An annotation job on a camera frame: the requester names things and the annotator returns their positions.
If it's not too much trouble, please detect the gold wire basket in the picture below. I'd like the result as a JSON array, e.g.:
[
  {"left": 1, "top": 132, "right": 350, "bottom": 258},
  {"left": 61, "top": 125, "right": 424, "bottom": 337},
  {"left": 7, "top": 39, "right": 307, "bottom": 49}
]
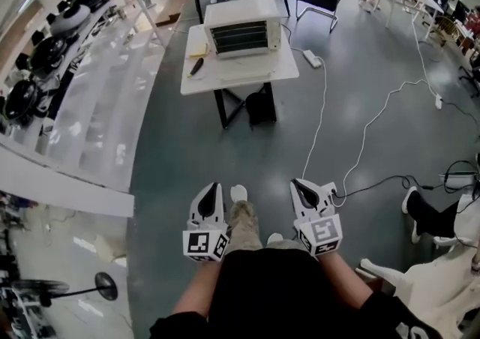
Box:
[{"left": 434, "top": 14, "right": 461, "bottom": 46}]

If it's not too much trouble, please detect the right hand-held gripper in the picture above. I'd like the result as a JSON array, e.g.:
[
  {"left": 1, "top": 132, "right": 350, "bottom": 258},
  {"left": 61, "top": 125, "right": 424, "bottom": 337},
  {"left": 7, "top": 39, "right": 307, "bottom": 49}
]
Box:
[{"left": 290, "top": 178, "right": 342, "bottom": 257}]

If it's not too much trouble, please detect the white marble table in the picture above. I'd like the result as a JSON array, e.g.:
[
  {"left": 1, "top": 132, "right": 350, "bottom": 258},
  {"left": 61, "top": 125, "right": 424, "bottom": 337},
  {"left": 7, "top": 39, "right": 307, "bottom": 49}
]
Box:
[{"left": 180, "top": 24, "right": 300, "bottom": 131}]

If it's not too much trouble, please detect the black and white headset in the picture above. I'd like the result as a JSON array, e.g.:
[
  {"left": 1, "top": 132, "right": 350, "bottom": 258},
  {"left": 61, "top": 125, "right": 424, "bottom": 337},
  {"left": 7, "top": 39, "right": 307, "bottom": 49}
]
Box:
[{"left": 49, "top": 4, "right": 92, "bottom": 37}]

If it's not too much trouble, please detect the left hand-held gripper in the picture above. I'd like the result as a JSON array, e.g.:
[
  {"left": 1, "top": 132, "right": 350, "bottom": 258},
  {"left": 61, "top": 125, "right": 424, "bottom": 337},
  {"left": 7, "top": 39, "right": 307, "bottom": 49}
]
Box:
[{"left": 182, "top": 181, "right": 230, "bottom": 263}]

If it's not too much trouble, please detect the white oven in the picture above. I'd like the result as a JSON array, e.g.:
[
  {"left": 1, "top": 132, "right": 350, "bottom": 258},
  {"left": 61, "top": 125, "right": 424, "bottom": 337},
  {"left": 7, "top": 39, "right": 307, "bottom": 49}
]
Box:
[{"left": 203, "top": 0, "right": 283, "bottom": 60}]

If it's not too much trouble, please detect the person's black shirt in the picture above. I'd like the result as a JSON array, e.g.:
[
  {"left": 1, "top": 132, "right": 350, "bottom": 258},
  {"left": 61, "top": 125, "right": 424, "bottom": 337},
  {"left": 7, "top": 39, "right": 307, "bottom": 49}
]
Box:
[{"left": 149, "top": 247, "right": 447, "bottom": 339}]

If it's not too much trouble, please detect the row of black round devices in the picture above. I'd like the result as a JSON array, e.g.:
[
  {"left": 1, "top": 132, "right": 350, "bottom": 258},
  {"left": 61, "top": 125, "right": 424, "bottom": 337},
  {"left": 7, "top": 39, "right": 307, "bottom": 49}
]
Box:
[{"left": 0, "top": 0, "right": 112, "bottom": 128}]

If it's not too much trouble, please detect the wooden platform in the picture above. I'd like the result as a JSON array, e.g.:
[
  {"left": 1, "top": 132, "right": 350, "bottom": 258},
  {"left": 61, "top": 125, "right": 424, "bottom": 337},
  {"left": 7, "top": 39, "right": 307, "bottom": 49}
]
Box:
[{"left": 155, "top": 10, "right": 182, "bottom": 28}]

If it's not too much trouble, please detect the glass oven door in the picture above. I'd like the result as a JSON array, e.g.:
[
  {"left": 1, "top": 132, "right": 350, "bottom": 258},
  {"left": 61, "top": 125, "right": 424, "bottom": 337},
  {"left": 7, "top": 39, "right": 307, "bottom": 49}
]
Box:
[{"left": 217, "top": 55, "right": 274, "bottom": 83}]

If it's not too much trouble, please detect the black floor fan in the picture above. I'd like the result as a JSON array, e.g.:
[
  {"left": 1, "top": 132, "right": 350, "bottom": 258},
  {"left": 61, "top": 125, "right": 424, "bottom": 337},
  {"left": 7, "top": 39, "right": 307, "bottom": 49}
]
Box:
[{"left": 10, "top": 271, "right": 119, "bottom": 308}]

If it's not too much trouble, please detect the person's right forearm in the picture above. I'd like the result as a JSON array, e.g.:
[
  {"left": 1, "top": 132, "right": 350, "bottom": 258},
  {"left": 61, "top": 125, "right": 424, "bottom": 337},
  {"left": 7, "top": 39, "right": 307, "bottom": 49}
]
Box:
[{"left": 318, "top": 253, "right": 374, "bottom": 311}]

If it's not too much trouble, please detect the white power cable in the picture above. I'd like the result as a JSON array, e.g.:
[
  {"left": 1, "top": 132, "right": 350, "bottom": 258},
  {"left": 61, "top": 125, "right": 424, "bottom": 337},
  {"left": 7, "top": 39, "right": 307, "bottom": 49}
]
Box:
[
  {"left": 301, "top": 55, "right": 328, "bottom": 181},
  {"left": 335, "top": 79, "right": 442, "bottom": 208},
  {"left": 410, "top": 18, "right": 440, "bottom": 98}
]

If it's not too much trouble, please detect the person's left white shoe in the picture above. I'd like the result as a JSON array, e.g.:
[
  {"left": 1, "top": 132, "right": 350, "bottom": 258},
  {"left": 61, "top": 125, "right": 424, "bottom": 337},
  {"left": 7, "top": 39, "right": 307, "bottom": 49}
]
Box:
[{"left": 229, "top": 184, "right": 248, "bottom": 203}]

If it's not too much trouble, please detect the white shelving rack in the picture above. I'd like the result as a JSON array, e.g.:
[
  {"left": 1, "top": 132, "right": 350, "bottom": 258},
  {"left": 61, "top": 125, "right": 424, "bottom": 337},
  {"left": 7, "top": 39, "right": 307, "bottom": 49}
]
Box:
[{"left": 0, "top": 0, "right": 166, "bottom": 196}]

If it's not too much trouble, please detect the purple eggplant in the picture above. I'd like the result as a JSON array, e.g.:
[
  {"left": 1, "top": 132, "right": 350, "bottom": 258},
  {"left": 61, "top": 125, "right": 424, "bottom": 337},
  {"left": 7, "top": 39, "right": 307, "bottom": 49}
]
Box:
[{"left": 189, "top": 56, "right": 206, "bottom": 77}]

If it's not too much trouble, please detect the black bag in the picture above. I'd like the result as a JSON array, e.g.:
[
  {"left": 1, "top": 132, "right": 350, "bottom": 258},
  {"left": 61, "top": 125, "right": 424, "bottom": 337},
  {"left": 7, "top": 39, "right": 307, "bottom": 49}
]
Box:
[{"left": 245, "top": 92, "right": 278, "bottom": 127}]

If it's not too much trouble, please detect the white cloth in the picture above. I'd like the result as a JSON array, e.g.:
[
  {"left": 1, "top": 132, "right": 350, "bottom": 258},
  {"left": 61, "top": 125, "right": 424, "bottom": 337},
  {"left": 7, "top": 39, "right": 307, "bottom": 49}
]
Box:
[{"left": 359, "top": 194, "right": 480, "bottom": 335}]

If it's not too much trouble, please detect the black cable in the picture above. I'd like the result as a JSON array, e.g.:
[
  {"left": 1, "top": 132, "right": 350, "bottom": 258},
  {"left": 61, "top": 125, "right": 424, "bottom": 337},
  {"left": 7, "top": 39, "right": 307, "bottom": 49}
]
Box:
[{"left": 344, "top": 174, "right": 451, "bottom": 196}]

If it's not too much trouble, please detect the clear plate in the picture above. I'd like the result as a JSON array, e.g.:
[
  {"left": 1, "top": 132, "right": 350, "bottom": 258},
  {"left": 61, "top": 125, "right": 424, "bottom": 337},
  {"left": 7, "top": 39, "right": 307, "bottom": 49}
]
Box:
[
  {"left": 187, "top": 41, "right": 211, "bottom": 60},
  {"left": 186, "top": 61, "right": 212, "bottom": 82}
]

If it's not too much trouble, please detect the person's left forearm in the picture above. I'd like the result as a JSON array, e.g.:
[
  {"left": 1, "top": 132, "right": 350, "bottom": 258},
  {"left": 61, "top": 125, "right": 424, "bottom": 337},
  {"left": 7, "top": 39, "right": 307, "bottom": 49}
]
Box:
[{"left": 171, "top": 256, "right": 222, "bottom": 322}]

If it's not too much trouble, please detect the yellow sponge pad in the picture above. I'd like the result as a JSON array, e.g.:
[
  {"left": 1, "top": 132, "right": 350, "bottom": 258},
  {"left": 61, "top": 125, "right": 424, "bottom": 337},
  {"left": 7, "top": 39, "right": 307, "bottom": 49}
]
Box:
[{"left": 189, "top": 43, "right": 210, "bottom": 59}]

